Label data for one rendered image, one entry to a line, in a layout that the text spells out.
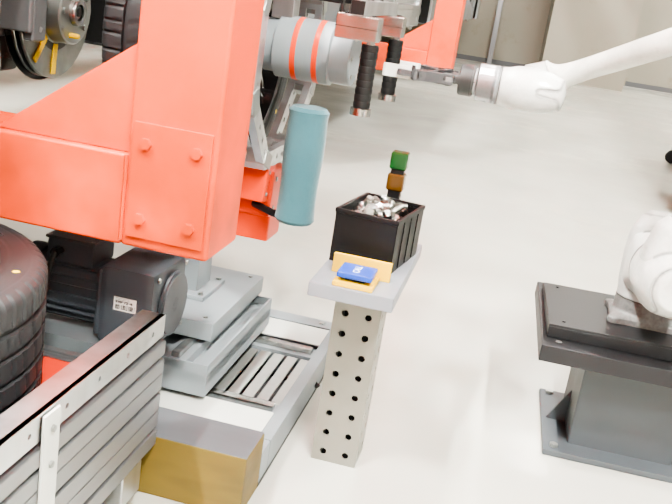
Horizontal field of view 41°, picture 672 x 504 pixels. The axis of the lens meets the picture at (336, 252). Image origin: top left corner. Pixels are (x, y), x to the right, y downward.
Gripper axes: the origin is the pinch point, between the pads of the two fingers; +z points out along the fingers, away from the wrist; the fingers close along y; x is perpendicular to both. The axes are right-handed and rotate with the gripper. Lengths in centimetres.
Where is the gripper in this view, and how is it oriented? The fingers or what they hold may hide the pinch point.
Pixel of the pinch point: (392, 67)
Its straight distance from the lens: 224.5
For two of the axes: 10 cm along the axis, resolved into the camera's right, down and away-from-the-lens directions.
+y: 2.2, -2.5, 9.4
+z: -9.7, -2.0, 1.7
